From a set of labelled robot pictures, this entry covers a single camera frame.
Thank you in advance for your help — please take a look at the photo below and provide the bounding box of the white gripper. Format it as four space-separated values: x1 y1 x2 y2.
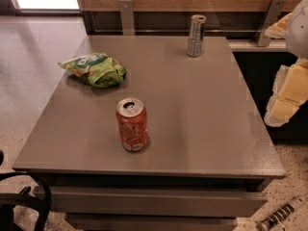
264 0 308 127

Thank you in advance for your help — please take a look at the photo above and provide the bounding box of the silver redbull can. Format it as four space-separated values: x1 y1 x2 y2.
187 14 207 57

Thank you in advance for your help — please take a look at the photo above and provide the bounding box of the red coke can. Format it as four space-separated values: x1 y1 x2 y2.
115 97 148 152

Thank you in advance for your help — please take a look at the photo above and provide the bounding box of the striped tube on floor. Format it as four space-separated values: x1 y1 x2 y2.
257 195 307 231

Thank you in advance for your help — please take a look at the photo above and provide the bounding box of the green chip bag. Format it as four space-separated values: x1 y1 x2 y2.
58 53 127 88

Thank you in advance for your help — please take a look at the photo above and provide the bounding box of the grey drawer front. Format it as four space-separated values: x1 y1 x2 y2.
51 187 267 218

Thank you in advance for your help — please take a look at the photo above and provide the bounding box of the right metal wall bracket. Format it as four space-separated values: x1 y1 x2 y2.
254 0 287 47

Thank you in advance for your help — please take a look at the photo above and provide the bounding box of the metal wall bracket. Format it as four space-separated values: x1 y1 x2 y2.
254 0 287 47
119 0 136 36

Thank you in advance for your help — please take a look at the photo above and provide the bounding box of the left metal wall bracket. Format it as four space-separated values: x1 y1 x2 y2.
119 0 136 36

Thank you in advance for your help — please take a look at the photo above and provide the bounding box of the black chair frame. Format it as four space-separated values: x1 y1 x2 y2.
0 149 53 231

